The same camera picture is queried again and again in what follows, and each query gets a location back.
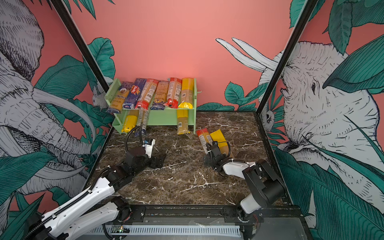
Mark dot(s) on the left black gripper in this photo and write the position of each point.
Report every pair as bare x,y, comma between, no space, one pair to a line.
154,164

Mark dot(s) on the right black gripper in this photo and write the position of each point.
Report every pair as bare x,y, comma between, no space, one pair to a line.
208,163

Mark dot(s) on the red spaghetti bag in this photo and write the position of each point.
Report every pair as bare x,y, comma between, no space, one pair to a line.
204,137
174,90
147,94

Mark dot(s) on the yellow label spaghetti bag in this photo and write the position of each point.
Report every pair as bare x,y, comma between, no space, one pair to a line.
130,121

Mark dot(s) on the clear white label spaghetti bag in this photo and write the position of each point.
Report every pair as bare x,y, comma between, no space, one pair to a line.
143,120

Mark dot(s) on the dark blue pasta box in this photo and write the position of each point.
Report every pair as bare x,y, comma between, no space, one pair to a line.
134,94

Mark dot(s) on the blue-end yellow spaghetti bag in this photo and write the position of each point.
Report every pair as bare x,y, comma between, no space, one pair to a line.
160,98

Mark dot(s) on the blue yellow spaghetti bag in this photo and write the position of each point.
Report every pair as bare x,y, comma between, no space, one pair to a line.
116,105

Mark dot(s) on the yellow spaghetti bag long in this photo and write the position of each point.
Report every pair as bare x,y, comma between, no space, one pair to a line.
187,93

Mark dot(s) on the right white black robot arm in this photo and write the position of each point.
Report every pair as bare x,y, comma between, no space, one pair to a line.
265,185

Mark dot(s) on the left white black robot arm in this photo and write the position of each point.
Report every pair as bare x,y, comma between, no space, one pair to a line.
76,217

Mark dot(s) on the green two-tier shelf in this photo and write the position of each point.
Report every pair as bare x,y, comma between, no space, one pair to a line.
166,117

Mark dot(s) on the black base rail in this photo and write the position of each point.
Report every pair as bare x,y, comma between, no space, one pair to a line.
230,213

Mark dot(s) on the left black frame post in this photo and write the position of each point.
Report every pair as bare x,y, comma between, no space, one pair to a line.
69,23

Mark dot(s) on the black frame post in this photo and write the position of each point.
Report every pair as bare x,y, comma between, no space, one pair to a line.
69,23
295,36

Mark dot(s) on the right black frame post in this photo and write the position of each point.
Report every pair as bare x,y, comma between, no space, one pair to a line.
295,36

